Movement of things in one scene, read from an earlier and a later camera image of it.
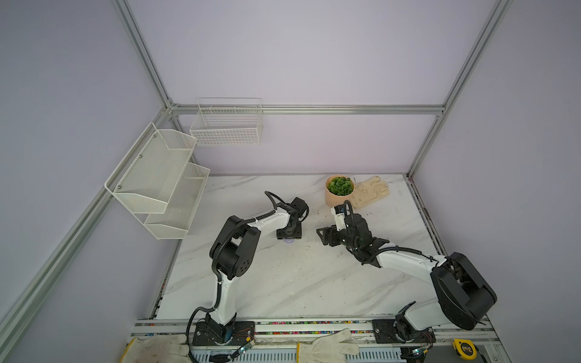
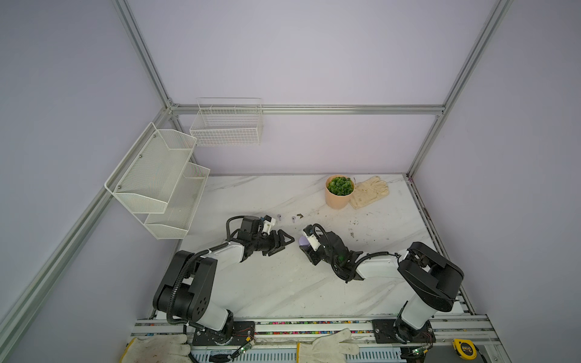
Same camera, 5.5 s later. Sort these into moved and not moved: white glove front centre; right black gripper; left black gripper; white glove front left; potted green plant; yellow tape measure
Moved: left black gripper; right black gripper
Not moved: potted green plant; white glove front centre; yellow tape measure; white glove front left
